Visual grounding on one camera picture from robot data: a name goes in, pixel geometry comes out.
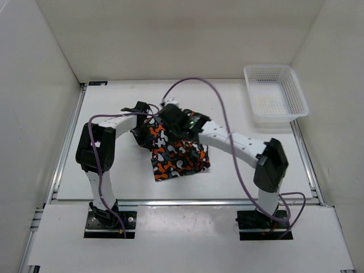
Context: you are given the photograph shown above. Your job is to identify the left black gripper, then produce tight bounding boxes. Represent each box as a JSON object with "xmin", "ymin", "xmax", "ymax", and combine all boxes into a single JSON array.
[{"xmin": 130, "ymin": 123, "xmax": 154, "ymax": 150}]

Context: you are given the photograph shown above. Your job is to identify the orange camouflage shorts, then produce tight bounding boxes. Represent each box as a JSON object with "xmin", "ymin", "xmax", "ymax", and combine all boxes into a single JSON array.
[{"xmin": 144, "ymin": 115, "xmax": 210, "ymax": 182}]

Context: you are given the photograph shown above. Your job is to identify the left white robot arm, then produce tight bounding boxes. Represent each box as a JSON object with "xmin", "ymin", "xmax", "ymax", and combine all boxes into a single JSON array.
[{"xmin": 76, "ymin": 101, "xmax": 152, "ymax": 228}]

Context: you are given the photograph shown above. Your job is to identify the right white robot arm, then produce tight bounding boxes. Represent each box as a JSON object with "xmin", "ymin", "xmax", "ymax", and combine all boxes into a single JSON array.
[{"xmin": 159, "ymin": 103, "xmax": 291, "ymax": 228}]

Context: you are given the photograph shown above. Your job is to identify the black corner label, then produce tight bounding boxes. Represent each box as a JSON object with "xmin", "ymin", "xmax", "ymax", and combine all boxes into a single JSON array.
[{"xmin": 88, "ymin": 81, "xmax": 108, "ymax": 86}]

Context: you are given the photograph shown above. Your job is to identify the white plastic basket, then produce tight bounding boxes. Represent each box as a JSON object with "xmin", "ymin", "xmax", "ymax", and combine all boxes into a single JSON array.
[{"xmin": 243, "ymin": 64, "xmax": 309, "ymax": 125}]

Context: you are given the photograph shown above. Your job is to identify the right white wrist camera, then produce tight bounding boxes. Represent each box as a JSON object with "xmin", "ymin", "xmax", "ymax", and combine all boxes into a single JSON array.
[{"xmin": 160, "ymin": 97, "xmax": 179, "ymax": 107}]

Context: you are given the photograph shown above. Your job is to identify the aluminium front rail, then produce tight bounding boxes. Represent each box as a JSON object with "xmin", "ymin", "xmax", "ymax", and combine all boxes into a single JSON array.
[{"xmin": 51, "ymin": 198, "xmax": 320, "ymax": 206}]

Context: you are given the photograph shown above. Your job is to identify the aluminium rail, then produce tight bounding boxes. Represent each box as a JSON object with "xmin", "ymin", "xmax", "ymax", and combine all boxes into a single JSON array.
[
  {"xmin": 290, "ymin": 120, "xmax": 326, "ymax": 206},
  {"xmin": 44, "ymin": 83, "xmax": 88, "ymax": 206},
  {"xmin": 51, "ymin": 198, "xmax": 320, "ymax": 206}
]

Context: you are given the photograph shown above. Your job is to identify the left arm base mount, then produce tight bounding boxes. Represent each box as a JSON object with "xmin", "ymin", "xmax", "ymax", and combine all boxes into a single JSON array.
[{"xmin": 84, "ymin": 202, "xmax": 137, "ymax": 239}]

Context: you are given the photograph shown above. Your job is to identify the aluminium left side rail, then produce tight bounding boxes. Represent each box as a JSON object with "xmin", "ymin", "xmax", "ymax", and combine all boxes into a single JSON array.
[{"xmin": 44, "ymin": 83, "xmax": 88, "ymax": 206}]

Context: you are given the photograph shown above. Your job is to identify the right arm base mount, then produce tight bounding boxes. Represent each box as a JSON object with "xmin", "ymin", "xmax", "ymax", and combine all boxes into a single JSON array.
[{"xmin": 235, "ymin": 210, "xmax": 293, "ymax": 241}]

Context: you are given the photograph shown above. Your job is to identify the aluminium right side rail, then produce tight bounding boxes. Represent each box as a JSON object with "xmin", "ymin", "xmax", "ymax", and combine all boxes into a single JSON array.
[{"xmin": 290, "ymin": 120, "xmax": 326, "ymax": 206}]

